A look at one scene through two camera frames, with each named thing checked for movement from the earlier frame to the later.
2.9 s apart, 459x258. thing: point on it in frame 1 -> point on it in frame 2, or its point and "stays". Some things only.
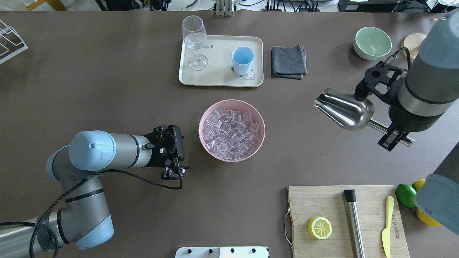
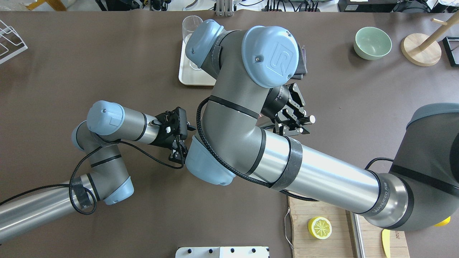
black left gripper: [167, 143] -> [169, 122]
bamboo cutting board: [306, 202] stays
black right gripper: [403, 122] -> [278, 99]
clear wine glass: [195, 35] stays
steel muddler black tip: [357, 241] stays
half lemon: [320, 227] stays
